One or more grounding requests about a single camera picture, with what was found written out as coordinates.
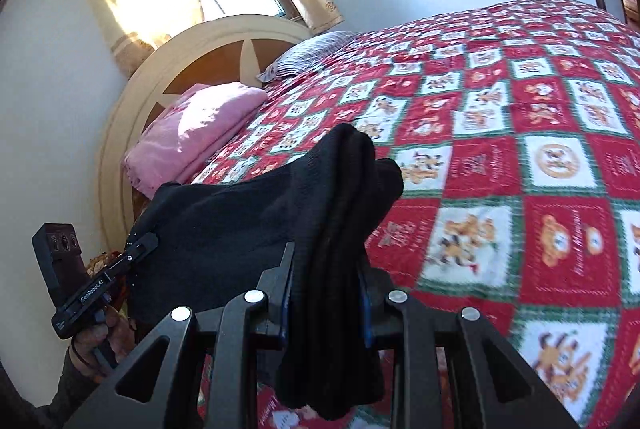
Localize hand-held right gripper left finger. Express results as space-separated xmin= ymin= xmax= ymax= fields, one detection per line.
xmin=64 ymin=241 xmax=297 ymax=429

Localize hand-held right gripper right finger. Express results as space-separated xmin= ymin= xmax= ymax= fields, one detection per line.
xmin=356 ymin=259 xmax=577 ymax=429

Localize black pants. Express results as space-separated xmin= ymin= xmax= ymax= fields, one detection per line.
xmin=127 ymin=123 xmax=405 ymax=421

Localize person's left forearm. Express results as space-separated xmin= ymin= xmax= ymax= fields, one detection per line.
xmin=0 ymin=356 xmax=98 ymax=429

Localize person's left hand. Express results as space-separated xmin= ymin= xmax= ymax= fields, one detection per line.
xmin=69 ymin=306 xmax=137 ymax=376

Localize pink folded blanket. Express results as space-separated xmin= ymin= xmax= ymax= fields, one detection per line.
xmin=123 ymin=82 xmax=270 ymax=200

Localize cream wooden headboard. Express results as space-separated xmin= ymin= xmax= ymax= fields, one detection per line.
xmin=97 ymin=14 xmax=314 ymax=255

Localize red green printed blanket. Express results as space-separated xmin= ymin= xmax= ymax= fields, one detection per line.
xmin=187 ymin=0 xmax=640 ymax=429

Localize striped grey pillow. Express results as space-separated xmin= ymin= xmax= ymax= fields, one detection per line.
xmin=257 ymin=30 xmax=358 ymax=84

